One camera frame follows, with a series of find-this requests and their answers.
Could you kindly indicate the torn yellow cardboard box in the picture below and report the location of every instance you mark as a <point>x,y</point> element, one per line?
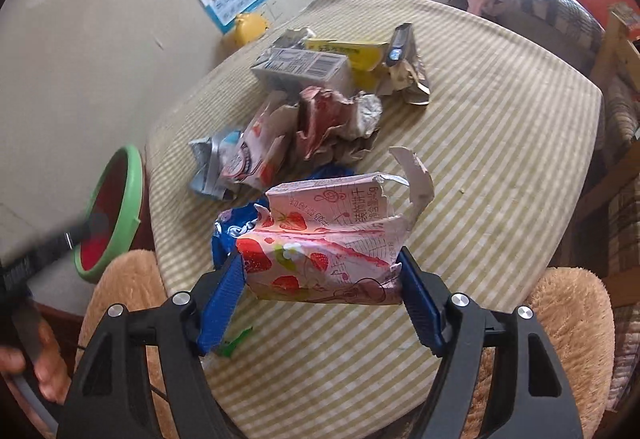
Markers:
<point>350,54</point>

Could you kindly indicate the silver blue foil wrapper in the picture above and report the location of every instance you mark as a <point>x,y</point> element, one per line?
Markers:
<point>207,164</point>

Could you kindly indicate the person's right leg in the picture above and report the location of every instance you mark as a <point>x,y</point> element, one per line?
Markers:
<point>565,319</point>

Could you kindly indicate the red cardboard box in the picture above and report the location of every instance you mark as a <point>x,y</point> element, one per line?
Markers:
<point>600,1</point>

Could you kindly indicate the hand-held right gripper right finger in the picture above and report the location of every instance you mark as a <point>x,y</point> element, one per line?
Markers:
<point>420,309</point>

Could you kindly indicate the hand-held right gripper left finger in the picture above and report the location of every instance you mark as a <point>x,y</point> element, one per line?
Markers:
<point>222,309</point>

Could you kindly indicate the blue plastic wrapper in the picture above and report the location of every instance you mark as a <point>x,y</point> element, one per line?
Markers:
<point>227,231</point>

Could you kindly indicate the green rimmed red bin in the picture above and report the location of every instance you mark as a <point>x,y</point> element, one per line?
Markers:
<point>132,199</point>

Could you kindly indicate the green plastic scrap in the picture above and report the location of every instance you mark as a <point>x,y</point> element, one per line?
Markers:
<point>235,344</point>

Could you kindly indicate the yellow plastic toy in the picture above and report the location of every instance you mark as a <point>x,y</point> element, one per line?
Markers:
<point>247,29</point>

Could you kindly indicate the torn grey printed carton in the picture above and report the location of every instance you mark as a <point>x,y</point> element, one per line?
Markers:
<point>295,38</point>

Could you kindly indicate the small pink white carton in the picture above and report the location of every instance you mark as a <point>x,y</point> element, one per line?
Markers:
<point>260,144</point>

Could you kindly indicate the white milk carton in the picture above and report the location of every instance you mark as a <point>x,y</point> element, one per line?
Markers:
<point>300,69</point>

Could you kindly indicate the pink strawberry print box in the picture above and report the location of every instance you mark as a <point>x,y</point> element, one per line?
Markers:
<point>325,239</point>

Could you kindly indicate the crumpled brown foil wrapper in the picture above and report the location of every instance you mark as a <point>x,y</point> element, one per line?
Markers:
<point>407,81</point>

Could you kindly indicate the wooden chair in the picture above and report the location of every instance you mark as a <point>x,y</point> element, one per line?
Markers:
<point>617,49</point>

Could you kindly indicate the brown plaid chair cushion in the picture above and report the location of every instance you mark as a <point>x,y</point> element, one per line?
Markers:
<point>625,109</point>

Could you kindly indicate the person's left hand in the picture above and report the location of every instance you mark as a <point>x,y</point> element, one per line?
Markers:
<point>50,359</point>

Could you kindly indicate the crumpled pink foil wrapper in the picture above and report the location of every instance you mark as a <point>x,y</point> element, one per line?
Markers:
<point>320,119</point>

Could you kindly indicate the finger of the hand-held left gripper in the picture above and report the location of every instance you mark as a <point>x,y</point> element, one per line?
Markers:
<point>65,236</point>

